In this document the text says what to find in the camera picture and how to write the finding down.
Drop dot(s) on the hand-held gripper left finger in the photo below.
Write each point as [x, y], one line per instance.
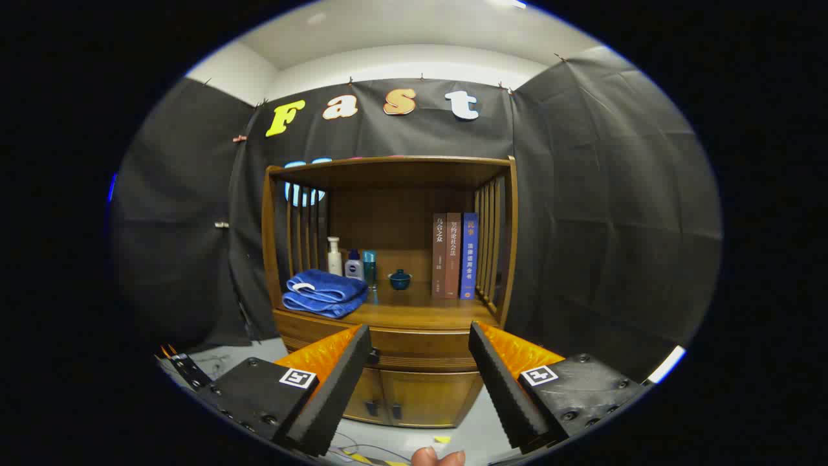
[336, 388]

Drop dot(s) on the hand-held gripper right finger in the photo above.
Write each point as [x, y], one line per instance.
[501, 388]

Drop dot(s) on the wooden drawer with black knob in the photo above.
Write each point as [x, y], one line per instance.
[420, 346]

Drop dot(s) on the wooden cabinet door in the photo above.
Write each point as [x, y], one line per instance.
[433, 398]
[374, 388]

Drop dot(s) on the wooden countertop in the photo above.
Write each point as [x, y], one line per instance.
[420, 310]

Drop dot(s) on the wooden cabinet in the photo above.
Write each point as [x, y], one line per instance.
[388, 171]

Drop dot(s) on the yellow black striped floor tape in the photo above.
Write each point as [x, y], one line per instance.
[359, 457]

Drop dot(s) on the blue folded towel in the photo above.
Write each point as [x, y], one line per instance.
[323, 294]

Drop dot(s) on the white bottle with blue cap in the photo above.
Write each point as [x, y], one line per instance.
[354, 268]

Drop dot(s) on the dark blue lidded teacup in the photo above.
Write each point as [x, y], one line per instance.
[400, 280]

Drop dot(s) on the white pump bottle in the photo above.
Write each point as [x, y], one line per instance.
[334, 262]

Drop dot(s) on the teal clear bottle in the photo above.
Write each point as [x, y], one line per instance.
[369, 262]

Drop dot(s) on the blue book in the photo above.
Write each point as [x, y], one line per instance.
[469, 259]

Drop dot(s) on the reddish brown book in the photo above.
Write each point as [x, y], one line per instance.
[453, 259]

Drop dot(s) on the dark brown book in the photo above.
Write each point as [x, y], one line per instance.
[438, 259]

